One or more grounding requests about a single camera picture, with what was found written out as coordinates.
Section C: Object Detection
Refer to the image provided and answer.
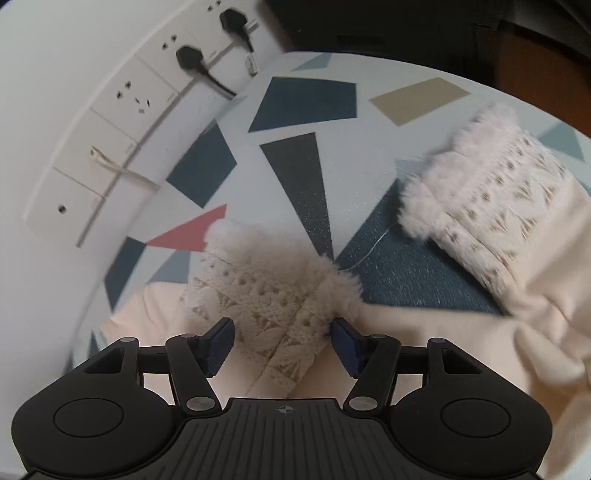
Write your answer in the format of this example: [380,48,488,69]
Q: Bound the black plug right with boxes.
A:
[219,8,254,53]

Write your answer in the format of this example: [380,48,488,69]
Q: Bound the black plug left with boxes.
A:
[175,45,236,99]

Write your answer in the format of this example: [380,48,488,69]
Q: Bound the beige network cable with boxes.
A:
[88,145,163,190]

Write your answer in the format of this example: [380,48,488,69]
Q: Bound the white wall socket strip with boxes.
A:
[25,1,259,247]

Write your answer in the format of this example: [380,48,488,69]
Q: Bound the black plug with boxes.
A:
[175,45,236,99]
[219,8,254,53]

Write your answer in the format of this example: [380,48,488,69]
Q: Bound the cream cardigan with fur cuffs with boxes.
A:
[101,104,590,479]

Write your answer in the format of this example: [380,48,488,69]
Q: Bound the patterned geometric tablecloth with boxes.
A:
[69,53,590,365]

